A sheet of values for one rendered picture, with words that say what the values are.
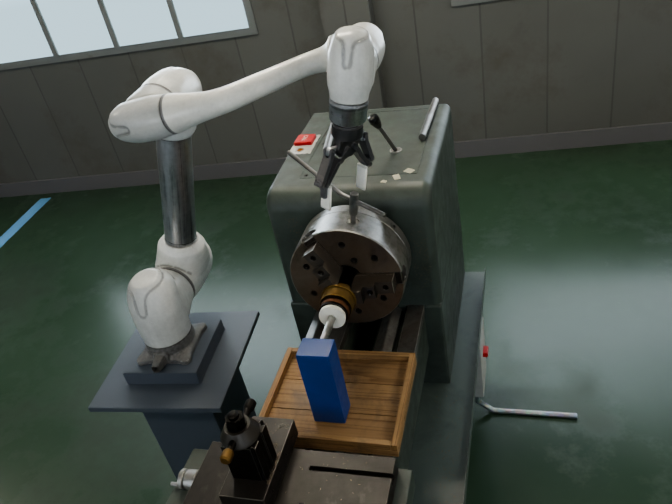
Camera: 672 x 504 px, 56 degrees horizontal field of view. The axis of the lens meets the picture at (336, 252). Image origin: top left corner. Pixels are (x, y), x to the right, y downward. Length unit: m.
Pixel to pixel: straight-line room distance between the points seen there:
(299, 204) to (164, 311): 0.52
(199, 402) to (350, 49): 1.12
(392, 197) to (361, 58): 0.45
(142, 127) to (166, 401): 0.83
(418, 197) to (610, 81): 2.93
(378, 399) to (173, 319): 0.70
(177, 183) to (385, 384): 0.83
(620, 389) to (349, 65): 1.91
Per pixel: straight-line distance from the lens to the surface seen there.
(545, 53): 4.37
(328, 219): 1.66
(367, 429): 1.57
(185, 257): 2.04
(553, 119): 4.54
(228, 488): 1.38
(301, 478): 1.41
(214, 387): 1.99
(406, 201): 1.71
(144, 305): 1.95
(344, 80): 1.42
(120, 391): 2.13
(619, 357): 3.00
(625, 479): 2.59
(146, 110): 1.64
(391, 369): 1.69
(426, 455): 1.94
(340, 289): 1.59
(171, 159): 1.88
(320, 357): 1.44
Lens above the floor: 2.08
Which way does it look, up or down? 34 degrees down
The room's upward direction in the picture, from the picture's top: 12 degrees counter-clockwise
